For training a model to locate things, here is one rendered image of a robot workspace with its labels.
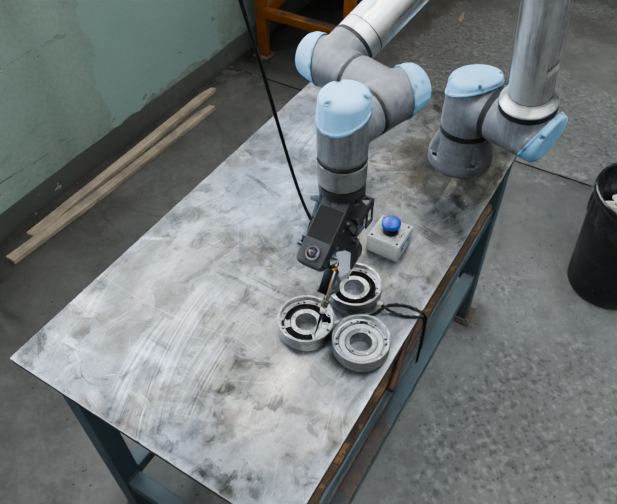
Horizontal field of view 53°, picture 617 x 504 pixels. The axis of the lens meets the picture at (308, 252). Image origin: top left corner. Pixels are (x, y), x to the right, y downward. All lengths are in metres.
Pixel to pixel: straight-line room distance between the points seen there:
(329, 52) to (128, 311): 0.62
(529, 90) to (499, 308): 1.15
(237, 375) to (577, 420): 1.27
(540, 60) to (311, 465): 0.81
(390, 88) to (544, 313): 1.54
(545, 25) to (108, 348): 0.96
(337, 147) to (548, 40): 0.50
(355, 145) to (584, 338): 1.57
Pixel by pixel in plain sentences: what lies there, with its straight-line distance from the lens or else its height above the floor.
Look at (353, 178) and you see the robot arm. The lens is 0.89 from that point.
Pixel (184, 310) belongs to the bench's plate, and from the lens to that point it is 1.21.
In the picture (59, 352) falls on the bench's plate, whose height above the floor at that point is 0.80.
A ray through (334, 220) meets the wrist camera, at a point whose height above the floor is 1.10.
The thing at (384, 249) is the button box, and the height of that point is 0.82.
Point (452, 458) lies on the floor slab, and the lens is 1.95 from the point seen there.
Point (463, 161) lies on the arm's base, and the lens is 1.46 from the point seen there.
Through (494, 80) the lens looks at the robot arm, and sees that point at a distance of 1.39.
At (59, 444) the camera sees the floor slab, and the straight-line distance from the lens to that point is 2.08.
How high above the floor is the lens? 1.74
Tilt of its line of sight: 48 degrees down
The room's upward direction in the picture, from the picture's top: 1 degrees counter-clockwise
